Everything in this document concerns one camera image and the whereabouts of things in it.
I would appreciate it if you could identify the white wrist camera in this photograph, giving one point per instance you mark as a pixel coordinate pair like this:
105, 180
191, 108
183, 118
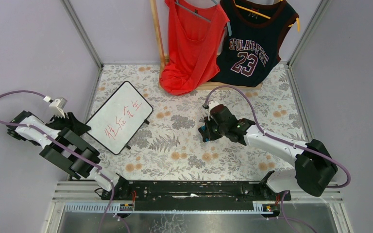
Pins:
56, 106
210, 105

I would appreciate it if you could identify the black number 23 jersey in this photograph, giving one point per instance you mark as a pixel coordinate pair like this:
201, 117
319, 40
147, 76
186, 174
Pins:
252, 51

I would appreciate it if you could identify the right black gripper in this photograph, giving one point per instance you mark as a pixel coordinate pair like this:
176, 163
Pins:
208, 131

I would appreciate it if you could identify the red tank top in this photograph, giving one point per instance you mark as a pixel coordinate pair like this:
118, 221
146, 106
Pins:
193, 47

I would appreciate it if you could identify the wooden clothes rack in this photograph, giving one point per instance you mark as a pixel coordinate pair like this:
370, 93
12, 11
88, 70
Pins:
164, 58

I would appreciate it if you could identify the yellow clothes hanger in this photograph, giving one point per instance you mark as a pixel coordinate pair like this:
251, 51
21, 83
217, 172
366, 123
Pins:
298, 23

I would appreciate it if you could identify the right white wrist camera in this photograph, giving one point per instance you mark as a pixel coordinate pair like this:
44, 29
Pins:
210, 105

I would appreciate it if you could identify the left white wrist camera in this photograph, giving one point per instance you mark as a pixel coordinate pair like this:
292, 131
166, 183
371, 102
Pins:
56, 106

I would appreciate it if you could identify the grey clothes hanger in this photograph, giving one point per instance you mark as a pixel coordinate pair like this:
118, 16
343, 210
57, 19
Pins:
228, 25

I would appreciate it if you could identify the floral table cloth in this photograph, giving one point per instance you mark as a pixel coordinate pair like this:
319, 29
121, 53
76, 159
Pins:
171, 148

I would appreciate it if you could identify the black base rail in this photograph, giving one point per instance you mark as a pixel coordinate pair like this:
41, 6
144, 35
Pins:
188, 193

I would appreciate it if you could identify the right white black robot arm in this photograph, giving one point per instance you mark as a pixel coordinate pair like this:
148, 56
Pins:
311, 172

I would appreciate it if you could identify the white board black frame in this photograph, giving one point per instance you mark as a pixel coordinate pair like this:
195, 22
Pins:
118, 119

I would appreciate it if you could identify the white slotted cable duct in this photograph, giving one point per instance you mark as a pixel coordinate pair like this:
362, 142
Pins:
139, 208

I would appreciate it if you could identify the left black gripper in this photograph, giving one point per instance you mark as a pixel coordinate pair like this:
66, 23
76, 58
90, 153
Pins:
69, 122

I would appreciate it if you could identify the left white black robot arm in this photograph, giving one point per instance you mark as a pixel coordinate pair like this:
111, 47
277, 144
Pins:
64, 149

